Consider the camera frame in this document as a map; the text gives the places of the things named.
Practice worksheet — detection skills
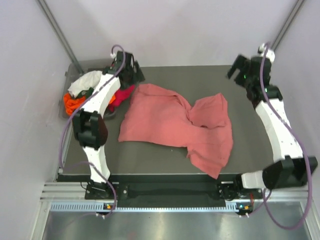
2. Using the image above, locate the salmon pink t shirt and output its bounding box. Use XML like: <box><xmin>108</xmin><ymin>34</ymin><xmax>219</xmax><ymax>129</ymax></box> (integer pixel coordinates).
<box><xmin>118</xmin><ymin>83</ymin><xmax>233</xmax><ymax>179</ymax></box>

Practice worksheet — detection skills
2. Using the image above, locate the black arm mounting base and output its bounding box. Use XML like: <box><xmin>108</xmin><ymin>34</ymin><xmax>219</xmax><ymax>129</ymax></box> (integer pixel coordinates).
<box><xmin>98</xmin><ymin>173</ymin><xmax>262</xmax><ymax>207</ymax></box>

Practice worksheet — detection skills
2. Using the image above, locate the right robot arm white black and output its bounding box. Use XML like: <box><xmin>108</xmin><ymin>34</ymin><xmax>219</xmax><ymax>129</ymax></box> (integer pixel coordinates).
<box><xmin>227</xmin><ymin>54</ymin><xmax>308</xmax><ymax>198</ymax></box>

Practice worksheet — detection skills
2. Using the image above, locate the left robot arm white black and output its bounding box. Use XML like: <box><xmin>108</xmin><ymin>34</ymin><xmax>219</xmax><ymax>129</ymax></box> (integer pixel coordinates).
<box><xmin>72</xmin><ymin>50</ymin><xmax>145</xmax><ymax>200</ymax></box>

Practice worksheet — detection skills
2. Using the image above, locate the magenta t shirt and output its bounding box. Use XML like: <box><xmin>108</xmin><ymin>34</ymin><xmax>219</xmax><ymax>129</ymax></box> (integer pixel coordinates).
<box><xmin>107</xmin><ymin>85</ymin><xmax>135</xmax><ymax>113</ymax></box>

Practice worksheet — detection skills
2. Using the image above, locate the white t shirt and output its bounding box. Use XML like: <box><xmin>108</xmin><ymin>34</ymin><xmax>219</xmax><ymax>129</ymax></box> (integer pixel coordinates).
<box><xmin>68</xmin><ymin>70</ymin><xmax>102</xmax><ymax>97</ymax></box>

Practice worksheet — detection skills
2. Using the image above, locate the dark green t shirt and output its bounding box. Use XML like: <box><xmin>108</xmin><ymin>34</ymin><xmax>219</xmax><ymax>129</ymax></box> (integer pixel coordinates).
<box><xmin>76</xmin><ymin>87</ymin><xmax>94</xmax><ymax>99</ymax></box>

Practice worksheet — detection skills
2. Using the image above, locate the grey plastic bin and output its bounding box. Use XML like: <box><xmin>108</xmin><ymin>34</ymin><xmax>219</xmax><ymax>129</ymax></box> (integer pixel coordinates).
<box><xmin>58</xmin><ymin>57</ymin><xmax>112</xmax><ymax>120</ymax></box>

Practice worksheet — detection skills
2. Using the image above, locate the orange t shirt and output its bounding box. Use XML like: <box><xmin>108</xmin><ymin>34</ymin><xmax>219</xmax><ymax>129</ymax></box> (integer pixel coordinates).
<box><xmin>63</xmin><ymin>92</ymin><xmax>86</xmax><ymax>116</ymax></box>

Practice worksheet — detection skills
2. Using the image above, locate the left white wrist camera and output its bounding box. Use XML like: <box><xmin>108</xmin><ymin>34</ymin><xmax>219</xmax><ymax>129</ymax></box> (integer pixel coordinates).
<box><xmin>110</xmin><ymin>48</ymin><xmax>117</xmax><ymax>60</ymax></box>

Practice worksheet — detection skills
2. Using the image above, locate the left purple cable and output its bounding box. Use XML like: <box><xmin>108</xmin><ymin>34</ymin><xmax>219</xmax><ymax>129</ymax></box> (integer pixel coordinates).
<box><xmin>57</xmin><ymin>44</ymin><xmax>126</xmax><ymax>218</ymax></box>

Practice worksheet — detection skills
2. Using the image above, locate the right aluminium frame post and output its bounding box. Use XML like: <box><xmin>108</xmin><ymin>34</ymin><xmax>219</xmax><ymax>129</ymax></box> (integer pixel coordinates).
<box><xmin>271</xmin><ymin>0</ymin><xmax>306</xmax><ymax>52</ymax></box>

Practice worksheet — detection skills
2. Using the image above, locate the aluminium frame post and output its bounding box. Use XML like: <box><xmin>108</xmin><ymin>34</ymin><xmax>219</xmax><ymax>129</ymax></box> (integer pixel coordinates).
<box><xmin>271</xmin><ymin>0</ymin><xmax>306</xmax><ymax>52</ymax></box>
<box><xmin>36</xmin><ymin>0</ymin><xmax>84</xmax><ymax>74</ymax></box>

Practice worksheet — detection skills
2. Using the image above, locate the left aluminium frame post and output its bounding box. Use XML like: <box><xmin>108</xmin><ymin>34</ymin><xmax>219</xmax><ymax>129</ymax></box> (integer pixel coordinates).
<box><xmin>36</xmin><ymin>0</ymin><xmax>84</xmax><ymax>74</ymax></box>

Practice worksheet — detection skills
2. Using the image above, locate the aluminium front rail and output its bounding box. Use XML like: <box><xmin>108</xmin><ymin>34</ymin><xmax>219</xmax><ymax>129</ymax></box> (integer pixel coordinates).
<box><xmin>40</xmin><ymin>182</ymin><xmax>87</xmax><ymax>202</ymax></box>

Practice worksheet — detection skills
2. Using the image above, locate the slotted grey cable duct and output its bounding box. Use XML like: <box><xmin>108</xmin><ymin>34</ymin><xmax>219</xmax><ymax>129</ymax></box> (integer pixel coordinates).
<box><xmin>50</xmin><ymin>201</ymin><xmax>253</xmax><ymax>213</ymax></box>

